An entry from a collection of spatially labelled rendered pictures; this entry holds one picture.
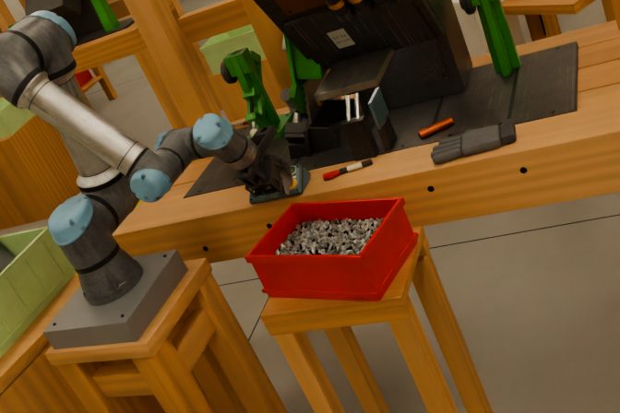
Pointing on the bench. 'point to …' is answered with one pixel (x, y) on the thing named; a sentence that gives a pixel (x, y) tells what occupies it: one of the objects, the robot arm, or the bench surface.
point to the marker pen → (347, 169)
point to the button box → (290, 189)
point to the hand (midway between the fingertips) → (288, 181)
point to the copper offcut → (435, 127)
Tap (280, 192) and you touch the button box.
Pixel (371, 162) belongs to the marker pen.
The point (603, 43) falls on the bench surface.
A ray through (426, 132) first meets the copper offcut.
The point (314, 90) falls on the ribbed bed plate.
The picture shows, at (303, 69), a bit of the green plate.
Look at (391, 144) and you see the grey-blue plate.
